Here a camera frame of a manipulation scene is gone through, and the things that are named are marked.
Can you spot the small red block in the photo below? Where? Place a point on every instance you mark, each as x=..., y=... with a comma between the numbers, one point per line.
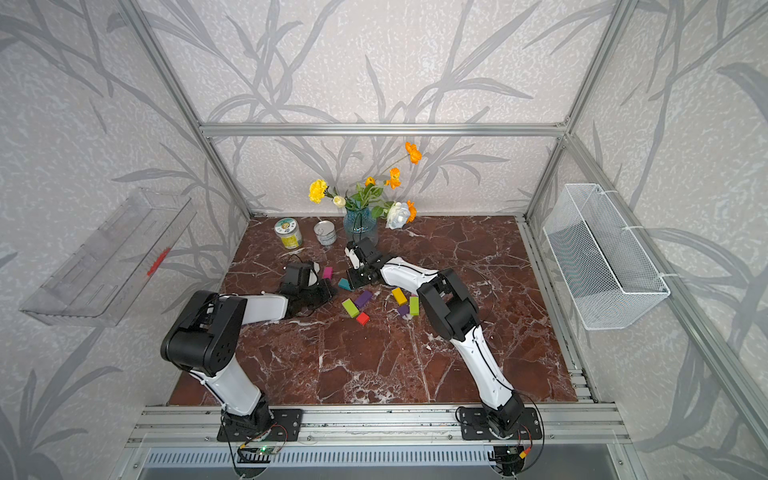
x=362, y=318

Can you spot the large purple block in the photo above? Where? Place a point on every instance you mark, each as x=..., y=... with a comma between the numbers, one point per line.
x=363, y=299

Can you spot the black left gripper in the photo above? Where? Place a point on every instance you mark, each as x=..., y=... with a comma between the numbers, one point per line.
x=325, y=286

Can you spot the aluminium frame post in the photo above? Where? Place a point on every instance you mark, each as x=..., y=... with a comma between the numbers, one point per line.
x=139, y=24

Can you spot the white wire mesh basket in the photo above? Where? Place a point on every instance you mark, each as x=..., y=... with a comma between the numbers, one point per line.
x=609, y=275

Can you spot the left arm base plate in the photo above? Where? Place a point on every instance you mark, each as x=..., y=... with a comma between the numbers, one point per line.
x=277, y=425

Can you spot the yellow block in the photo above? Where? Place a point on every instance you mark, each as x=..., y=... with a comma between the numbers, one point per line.
x=399, y=296

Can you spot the white tin can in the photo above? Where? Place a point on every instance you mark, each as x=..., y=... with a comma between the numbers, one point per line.
x=325, y=232

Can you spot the blue glass vase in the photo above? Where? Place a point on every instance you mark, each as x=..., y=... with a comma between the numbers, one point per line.
x=360, y=224

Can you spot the yellow green tin can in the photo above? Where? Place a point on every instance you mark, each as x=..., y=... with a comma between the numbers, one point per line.
x=288, y=231

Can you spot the yellow orange flower bouquet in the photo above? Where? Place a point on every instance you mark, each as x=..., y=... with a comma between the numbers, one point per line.
x=370, y=192

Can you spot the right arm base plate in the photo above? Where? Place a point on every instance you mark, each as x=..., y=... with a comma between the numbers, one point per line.
x=479, y=424

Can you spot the left circuit board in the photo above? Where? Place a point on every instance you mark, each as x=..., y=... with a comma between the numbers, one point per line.
x=250, y=454

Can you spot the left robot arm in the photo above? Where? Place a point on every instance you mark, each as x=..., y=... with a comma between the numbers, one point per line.
x=204, y=338

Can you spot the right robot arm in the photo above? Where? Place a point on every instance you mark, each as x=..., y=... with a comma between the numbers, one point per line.
x=454, y=315

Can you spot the lime green block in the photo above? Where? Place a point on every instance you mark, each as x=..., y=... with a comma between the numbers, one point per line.
x=414, y=307
x=351, y=308

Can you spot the teal block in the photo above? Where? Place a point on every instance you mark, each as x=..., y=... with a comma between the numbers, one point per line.
x=344, y=284

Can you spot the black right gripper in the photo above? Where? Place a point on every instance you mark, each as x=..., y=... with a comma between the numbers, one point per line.
x=353, y=284

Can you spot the clear plastic wall shelf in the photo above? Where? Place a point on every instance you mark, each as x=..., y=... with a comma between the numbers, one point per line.
x=97, y=284

